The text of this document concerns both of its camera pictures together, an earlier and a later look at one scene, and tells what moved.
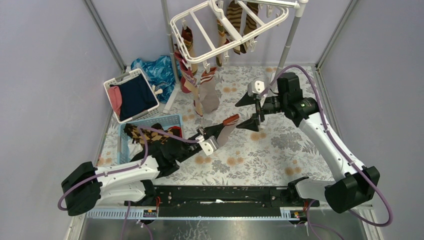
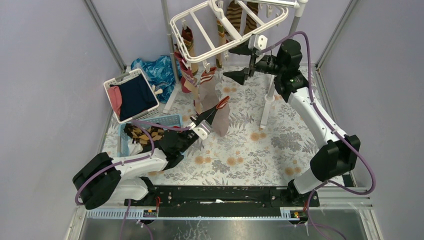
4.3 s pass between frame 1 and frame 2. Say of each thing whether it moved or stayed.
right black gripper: moved
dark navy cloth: stayed
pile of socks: stayed
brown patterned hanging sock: stayed
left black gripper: moved
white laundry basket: stayed
